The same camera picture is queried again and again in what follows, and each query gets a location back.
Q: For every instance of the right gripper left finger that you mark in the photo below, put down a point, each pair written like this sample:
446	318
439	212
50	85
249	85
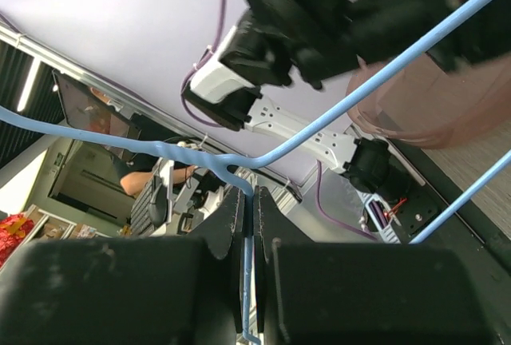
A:
142	290

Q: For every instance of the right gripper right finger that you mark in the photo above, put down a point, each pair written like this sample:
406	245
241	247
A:
310	292

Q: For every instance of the light blue wire hanger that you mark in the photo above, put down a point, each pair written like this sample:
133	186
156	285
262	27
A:
219	164

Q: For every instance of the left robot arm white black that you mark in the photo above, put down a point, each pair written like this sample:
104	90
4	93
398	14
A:
323	39

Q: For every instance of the person at desk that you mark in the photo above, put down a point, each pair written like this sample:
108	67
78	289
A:
133	175

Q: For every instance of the computer monitor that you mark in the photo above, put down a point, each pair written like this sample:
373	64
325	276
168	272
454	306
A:
83	110

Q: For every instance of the brown translucent plastic basin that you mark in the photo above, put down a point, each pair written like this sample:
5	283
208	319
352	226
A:
425	107

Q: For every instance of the white slotted cable duct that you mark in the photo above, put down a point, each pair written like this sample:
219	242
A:
377	218

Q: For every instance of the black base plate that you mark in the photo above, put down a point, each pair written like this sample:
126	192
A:
418	191

